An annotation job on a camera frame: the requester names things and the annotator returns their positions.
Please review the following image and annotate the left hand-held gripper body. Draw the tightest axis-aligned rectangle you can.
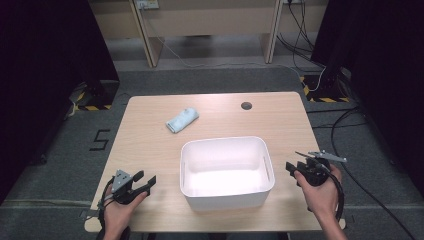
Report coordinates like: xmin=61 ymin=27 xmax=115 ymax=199
xmin=109 ymin=169 xmax=136 ymax=205

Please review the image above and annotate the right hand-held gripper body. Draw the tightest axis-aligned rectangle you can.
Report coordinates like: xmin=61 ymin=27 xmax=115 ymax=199
xmin=297 ymin=150 xmax=348 ymax=187

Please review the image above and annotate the white plastic bin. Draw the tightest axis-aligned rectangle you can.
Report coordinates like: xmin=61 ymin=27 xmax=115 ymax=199
xmin=179 ymin=135 xmax=276 ymax=213

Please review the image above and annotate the light blue cloth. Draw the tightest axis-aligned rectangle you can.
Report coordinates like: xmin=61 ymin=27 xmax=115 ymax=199
xmin=165 ymin=107 xmax=200 ymax=134

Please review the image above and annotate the person's right hand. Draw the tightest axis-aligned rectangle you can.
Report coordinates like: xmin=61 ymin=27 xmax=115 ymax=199
xmin=294 ymin=165 xmax=343 ymax=221

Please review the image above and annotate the person's left hand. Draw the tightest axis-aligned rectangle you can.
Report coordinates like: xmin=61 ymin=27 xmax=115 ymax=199
xmin=103 ymin=191 xmax=150 ymax=235

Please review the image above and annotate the stand base with hazard tape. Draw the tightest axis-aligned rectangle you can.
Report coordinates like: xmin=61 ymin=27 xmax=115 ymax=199
xmin=299 ymin=68 xmax=351 ymax=104
xmin=68 ymin=79 xmax=121 ymax=113

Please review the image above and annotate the black curtain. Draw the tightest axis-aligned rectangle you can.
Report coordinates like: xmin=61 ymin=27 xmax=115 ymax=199
xmin=311 ymin=0 xmax=424 ymax=198
xmin=0 ymin=0 xmax=120 ymax=204

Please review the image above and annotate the beige wooden desk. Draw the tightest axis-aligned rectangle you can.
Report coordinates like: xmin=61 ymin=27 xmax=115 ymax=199
xmin=88 ymin=0 xmax=329 ymax=69

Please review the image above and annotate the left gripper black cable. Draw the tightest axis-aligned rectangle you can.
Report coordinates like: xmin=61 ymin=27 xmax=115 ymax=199
xmin=95 ymin=176 xmax=116 ymax=240

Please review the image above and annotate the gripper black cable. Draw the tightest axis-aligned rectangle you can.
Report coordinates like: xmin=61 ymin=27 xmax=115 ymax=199
xmin=95 ymin=176 xmax=116 ymax=240
xmin=323 ymin=165 xmax=346 ymax=223

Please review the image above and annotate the long black floor cable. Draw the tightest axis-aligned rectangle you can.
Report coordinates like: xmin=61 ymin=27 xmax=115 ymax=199
xmin=306 ymin=106 xmax=418 ymax=240

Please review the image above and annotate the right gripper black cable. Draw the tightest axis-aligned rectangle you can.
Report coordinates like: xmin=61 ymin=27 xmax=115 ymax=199
xmin=323 ymin=165 xmax=346 ymax=223

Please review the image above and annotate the black cable bundle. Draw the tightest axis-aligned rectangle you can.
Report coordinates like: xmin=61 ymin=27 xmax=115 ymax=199
xmin=276 ymin=0 xmax=326 ymax=72

